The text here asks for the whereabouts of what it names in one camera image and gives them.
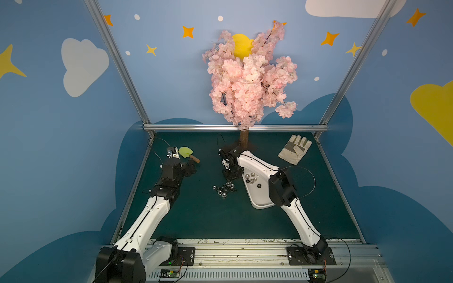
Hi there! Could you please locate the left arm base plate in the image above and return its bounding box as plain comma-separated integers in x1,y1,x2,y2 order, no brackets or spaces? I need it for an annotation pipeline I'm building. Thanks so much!
160,247,196,266

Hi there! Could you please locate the left green circuit board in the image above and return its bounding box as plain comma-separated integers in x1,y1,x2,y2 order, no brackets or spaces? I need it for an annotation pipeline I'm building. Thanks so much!
159,270,180,280

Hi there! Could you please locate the aluminium frame right post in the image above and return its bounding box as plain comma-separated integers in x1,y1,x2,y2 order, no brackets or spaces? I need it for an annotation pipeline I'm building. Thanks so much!
315,0,397,140

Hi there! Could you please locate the green circuit board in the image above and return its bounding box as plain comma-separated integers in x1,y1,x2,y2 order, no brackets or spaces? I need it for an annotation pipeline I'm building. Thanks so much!
159,270,180,280
308,269,327,283

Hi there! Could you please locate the aluminium frame post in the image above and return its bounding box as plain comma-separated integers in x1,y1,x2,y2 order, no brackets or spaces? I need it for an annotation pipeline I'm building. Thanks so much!
315,0,397,140
84,0,155,137

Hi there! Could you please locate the aluminium front rail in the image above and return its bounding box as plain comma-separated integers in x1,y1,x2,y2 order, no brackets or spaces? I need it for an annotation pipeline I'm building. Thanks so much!
146,238,394,283

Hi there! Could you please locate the green toy shovel wooden handle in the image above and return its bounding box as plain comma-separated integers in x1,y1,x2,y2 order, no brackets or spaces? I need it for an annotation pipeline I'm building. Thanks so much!
178,147,200,163

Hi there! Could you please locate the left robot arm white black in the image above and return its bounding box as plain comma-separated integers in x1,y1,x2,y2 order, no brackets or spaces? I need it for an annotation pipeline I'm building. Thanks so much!
92,157,197,283

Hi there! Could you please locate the aluminium frame left post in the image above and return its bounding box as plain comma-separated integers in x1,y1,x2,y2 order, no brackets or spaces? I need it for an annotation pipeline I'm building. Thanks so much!
84,0,155,137

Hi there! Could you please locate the right green circuit board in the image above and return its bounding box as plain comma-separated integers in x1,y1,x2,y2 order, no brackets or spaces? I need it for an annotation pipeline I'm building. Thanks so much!
308,269,327,283

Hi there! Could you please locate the white storage box tray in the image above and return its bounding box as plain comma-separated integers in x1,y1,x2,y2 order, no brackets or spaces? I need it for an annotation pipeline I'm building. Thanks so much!
243,166,281,209

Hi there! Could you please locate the aluminium frame back bar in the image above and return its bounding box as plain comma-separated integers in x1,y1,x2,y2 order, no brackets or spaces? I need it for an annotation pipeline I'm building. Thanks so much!
143,124,329,132

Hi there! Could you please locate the grey work glove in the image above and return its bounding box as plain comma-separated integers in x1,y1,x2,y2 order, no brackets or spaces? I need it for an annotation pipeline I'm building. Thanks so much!
278,135,312,165

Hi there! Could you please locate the pink cherry blossom tree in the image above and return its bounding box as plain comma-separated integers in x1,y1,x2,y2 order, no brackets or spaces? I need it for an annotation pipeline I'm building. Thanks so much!
202,21,298,149

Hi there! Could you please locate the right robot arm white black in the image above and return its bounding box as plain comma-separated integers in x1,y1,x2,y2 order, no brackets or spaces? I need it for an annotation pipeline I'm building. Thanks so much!
218,146,330,265

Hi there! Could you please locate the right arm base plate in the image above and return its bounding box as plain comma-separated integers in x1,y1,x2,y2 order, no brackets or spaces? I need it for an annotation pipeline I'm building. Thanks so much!
286,245,336,266

